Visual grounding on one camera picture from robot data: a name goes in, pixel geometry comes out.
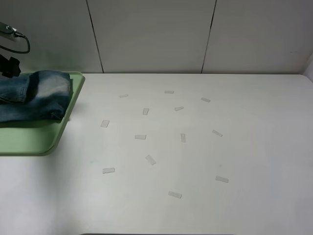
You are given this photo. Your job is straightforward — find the black cable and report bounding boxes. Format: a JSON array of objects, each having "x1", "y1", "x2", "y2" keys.
[{"x1": 0, "y1": 34, "x2": 31, "y2": 54}]

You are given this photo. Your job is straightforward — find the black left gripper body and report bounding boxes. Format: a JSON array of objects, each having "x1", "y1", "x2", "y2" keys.
[{"x1": 0, "y1": 55, "x2": 21, "y2": 78}]

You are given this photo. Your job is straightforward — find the children's blue denim shorts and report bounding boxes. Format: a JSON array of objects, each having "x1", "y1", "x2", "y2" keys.
[{"x1": 0, "y1": 70, "x2": 72, "y2": 123}]

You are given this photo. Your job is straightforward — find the light green plastic tray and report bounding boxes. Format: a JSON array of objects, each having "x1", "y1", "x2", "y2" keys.
[{"x1": 0, "y1": 72, "x2": 85, "y2": 156}]

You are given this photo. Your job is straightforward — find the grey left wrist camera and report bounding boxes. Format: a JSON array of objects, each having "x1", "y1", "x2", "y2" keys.
[{"x1": 0, "y1": 22, "x2": 24, "y2": 42}]

